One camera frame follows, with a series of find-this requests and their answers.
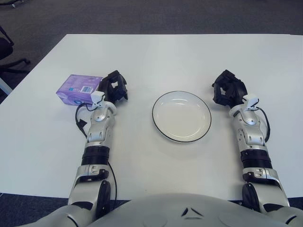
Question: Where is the white plate black rim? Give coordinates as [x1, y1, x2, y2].
[152, 91, 212, 144]

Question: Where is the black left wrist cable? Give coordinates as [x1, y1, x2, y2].
[75, 102, 96, 139]

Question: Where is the purple tissue paper pack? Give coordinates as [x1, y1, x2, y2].
[56, 74, 104, 106]

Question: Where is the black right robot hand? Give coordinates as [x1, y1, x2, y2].
[211, 70, 248, 109]

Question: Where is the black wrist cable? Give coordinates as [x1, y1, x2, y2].
[75, 102, 96, 139]
[257, 106, 271, 144]

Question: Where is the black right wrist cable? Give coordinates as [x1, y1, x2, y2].
[257, 106, 271, 144]

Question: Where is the silver robot torso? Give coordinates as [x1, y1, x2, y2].
[53, 192, 303, 227]

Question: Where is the black office chair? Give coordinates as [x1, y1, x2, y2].
[0, 25, 31, 71]

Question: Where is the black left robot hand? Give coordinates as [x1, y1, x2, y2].
[98, 70, 130, 103]

